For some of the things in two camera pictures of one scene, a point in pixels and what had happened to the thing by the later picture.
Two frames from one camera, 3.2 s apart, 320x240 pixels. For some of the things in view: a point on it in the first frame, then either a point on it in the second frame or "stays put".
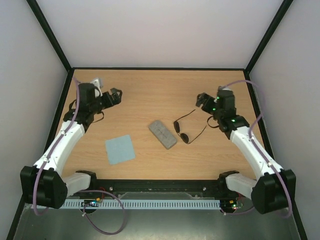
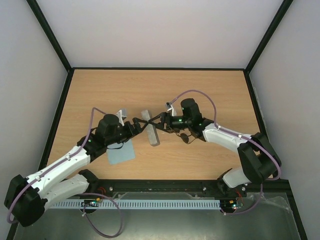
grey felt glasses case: [162, 134] → [153, 136]
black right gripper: [206, 103] → [163, 120]
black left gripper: [117, 100] → [137, 130]
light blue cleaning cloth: [120, 149] stays put
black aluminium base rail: [155, 186] stays put
